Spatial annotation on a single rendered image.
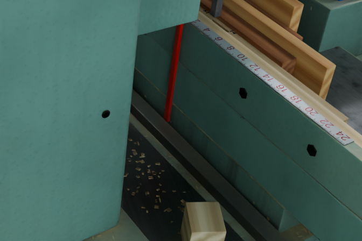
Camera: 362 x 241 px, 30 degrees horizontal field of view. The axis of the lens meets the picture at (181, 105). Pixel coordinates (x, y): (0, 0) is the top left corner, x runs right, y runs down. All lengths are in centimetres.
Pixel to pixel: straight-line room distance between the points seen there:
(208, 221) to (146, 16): 21
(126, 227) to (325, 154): 22
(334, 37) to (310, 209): 26
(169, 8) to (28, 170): 19
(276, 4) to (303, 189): 23
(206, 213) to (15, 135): 22
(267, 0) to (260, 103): 16
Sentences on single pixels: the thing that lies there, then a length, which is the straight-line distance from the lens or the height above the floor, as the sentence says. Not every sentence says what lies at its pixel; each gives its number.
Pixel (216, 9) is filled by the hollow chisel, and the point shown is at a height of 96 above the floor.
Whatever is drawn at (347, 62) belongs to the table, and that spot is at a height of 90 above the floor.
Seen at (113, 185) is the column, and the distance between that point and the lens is 65.
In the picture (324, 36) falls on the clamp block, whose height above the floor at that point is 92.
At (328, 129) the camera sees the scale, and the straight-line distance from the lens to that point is 62.
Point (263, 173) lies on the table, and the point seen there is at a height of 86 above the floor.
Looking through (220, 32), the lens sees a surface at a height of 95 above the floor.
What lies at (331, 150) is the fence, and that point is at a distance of 62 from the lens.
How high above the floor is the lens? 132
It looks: 37 degrees down
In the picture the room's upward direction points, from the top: 9 degrees clockwise
